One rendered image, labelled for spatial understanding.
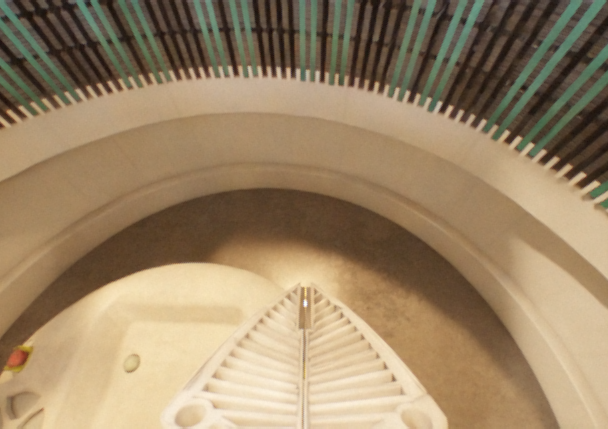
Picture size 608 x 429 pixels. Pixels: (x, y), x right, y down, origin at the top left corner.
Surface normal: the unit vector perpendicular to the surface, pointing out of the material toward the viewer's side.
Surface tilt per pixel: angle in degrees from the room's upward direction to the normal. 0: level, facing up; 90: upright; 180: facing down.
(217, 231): 0
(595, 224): 90
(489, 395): 0
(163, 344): 0
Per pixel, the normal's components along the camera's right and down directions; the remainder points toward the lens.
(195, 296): 0.00, -0.53
